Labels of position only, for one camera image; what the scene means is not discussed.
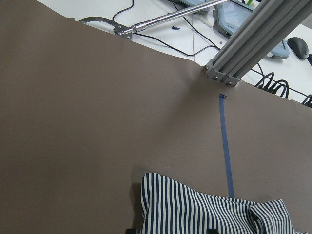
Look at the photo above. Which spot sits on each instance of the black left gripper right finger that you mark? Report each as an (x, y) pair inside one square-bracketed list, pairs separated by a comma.
[(212, 231)]

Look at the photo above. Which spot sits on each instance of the aluminium frame post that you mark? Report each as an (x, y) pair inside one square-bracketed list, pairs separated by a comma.
[(265, 28)]

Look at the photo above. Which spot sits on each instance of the blue tape grid line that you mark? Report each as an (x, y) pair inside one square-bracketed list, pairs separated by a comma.
[(227, 158)]

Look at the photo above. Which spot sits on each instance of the navy white striped polo shirt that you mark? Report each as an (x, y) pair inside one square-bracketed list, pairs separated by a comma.
[(170, 207)]

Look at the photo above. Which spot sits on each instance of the black computer mouse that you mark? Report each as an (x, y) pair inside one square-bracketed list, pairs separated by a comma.
[(299, 47)]

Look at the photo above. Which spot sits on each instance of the metal telescopic rod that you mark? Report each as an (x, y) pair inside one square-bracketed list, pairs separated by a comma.
[(141, 26)]

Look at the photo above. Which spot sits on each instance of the blue teach pendant tablet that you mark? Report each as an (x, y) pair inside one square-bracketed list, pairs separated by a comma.
[(230, 15)]

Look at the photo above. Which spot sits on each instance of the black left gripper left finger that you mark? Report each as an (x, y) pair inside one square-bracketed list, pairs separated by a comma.
[(130, 231)]

